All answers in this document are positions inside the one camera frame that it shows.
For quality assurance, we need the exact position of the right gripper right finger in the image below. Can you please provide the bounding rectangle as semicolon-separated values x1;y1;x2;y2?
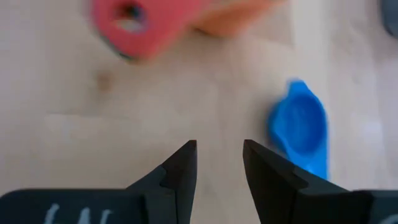
243;139;352;224

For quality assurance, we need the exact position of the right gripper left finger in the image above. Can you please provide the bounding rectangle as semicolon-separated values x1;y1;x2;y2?
126;139;198;224

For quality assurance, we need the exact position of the blue measuring cup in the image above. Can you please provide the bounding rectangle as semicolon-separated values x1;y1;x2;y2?
267;80;329;181

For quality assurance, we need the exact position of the red measuring cup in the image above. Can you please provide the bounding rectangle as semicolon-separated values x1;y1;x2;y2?
91;0;213;60

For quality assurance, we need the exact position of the orange measuring cup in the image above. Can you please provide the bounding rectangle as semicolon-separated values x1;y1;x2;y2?
194;0;281;37

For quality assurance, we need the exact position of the grey translucent basket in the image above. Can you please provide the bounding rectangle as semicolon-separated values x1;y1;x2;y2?
381;0;398;39

